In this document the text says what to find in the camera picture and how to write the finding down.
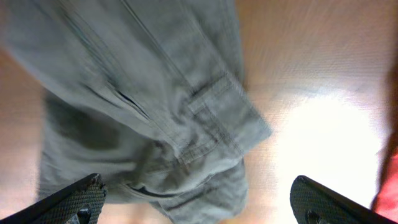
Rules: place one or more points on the grey cargo shorts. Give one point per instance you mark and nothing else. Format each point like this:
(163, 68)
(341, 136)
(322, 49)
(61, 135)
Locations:
(148, 94)

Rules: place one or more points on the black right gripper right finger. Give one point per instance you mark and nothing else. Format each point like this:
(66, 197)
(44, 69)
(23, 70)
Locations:
(313, 203)

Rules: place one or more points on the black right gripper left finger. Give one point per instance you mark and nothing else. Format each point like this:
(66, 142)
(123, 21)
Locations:
(80, 202)

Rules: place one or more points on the red garment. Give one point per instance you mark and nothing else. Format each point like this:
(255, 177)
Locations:
(386, 200)

